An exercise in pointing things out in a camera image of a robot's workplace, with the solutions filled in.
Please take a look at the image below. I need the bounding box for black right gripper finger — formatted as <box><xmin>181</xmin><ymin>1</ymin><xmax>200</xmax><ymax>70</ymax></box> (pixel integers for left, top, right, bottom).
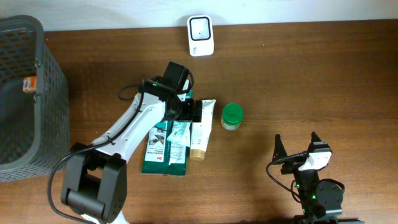
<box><xmin>307</xmin><ymin>131</ymin><xmax>322</xmax><ymax>152</ymax></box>
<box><xmin>272</xmin><ymin>134</ymin><xmax>287</xmax><ymax>162</ymax></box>

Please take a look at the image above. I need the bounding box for white tube tan cap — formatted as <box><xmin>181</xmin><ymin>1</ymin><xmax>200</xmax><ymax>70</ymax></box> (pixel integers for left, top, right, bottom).
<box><xmin>189</xmin><ymin>100</ymin><xmax>216</xmax><ymax>161</ymax></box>

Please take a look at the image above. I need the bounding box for teal small sachet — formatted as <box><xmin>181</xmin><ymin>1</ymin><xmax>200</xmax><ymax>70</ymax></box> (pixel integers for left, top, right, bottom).
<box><xmin>167</xmin><ymin>121</ymin><xmax>191</xmax><ymax>147</ymax></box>

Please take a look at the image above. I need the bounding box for green lid jar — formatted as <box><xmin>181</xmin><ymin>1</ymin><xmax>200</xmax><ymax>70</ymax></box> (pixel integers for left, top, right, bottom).
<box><xmin>221</xmin><ymin>103</ymin><xmax>244</xmax><ymax>131</ymax></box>

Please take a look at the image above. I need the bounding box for green 3M package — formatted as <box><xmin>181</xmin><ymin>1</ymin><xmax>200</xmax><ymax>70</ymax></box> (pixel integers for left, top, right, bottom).
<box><xmin>141</xmin><ymin>89</ymin><xmax>193</xmax><ymax>177</ymax></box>

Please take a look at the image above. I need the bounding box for orange tissue pack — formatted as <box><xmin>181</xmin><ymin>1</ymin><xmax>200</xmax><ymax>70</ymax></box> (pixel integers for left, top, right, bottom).
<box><xmin>22</xmin><ymin>76</ymin><xmax>37</xmax><ymax>93</ymax></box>

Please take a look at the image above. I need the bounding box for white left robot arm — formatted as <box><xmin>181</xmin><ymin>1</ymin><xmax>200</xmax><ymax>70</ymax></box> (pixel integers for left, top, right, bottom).
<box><xmin>59</xmin><ymin>77</ymin><xmax>201</xmax><ymax>223</ymax></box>

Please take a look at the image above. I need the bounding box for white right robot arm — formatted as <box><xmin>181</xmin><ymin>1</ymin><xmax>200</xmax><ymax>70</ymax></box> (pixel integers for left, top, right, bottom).
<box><xmin>266</xmin><ymin>132</ymin><xmax>345</xmax><ymax>223</ymax></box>

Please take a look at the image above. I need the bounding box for white barcode scanner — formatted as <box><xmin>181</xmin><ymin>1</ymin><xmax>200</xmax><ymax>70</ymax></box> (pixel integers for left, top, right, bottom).
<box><xmin>187</xmin><ymin>15</ymin><xmax>215</xmax><ymax>57</ymax></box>

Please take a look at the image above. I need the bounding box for grey plastic mesh basket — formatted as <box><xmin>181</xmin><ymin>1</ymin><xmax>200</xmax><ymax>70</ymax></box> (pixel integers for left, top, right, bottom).
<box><xmin>1</xmin><ymin>16</ymin><xmax>70</xmax><ymax>182</ymax></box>

